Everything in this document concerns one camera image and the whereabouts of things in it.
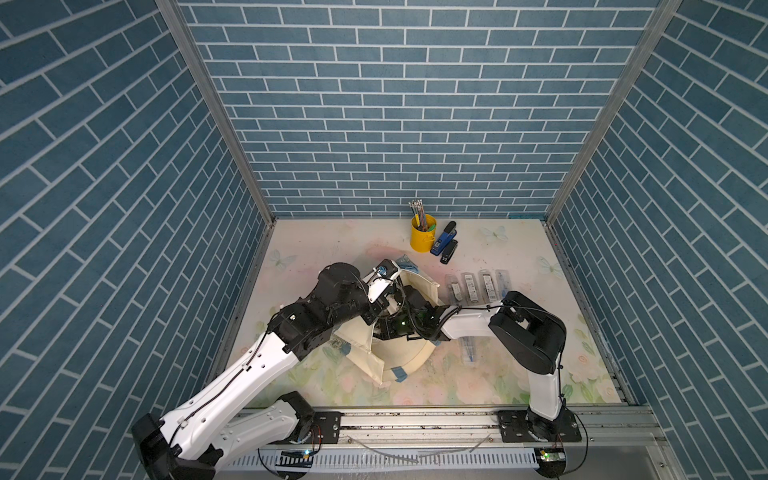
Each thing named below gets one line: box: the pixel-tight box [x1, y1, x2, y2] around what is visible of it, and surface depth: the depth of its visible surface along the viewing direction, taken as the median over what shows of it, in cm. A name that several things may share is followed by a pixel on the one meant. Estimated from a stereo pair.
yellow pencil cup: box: [410, 214, 437, 253], surface depth 107 cm
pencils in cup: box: [408, 199, 428, 232], surface depth 107 cm
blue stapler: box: [430, 220, 457, 256], surface depth 114 cm
